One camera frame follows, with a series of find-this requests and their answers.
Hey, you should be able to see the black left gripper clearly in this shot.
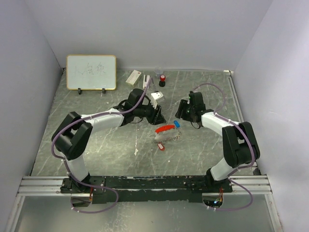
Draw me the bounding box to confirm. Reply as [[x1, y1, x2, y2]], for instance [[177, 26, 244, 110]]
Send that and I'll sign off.
[[134, 100, 167, 126]]

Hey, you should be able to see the blue tagged key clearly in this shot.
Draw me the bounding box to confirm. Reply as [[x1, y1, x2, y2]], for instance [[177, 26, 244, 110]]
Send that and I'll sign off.
[[173, 120, 180, 129]]

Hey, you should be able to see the grey keyring holder red handle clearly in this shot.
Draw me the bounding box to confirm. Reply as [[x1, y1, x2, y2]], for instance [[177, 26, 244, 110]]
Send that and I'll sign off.
[[153, 125, 182, 144]]

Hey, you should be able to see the red tagged key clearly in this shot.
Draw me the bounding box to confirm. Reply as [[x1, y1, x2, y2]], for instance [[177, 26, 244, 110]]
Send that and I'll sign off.
[[157, 143, 165, 151]]

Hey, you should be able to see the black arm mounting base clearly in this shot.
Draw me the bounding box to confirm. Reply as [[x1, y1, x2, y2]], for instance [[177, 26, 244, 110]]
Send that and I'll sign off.
[[60, 175, 233, 204]]

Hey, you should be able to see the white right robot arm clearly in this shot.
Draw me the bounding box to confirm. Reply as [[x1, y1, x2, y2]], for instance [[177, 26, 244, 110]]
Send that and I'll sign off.
[[175, 91, 260, 192]]

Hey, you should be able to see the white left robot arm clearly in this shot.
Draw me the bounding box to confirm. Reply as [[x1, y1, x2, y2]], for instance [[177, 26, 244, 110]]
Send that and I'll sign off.
[[51, 88, 166, 193]]

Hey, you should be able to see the red and black stamp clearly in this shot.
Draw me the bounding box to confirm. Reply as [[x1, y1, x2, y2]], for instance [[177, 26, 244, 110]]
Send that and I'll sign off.
[[159, 75, 166, 87]]

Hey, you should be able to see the white stapler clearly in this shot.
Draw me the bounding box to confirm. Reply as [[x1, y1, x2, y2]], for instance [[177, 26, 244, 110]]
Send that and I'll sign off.
[[143, 75, 150, 89]]

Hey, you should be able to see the clear plastic cup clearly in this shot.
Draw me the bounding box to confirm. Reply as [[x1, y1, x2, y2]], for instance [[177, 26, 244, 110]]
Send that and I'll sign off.
[[154, 67, 163, 78]]

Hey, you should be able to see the white and green carton box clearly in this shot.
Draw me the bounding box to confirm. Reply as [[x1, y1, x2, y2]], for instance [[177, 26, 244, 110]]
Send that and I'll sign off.
[[126, 70, 141, 87]]

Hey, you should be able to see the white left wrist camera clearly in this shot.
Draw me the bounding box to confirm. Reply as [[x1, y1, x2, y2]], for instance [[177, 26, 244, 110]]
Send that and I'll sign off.
[[150, 91, 165, 109]]

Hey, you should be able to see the small whiteboard with yellow frame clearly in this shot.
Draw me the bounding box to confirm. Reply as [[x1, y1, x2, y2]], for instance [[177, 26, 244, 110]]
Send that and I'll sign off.
[[66, 55, 117, 90]]

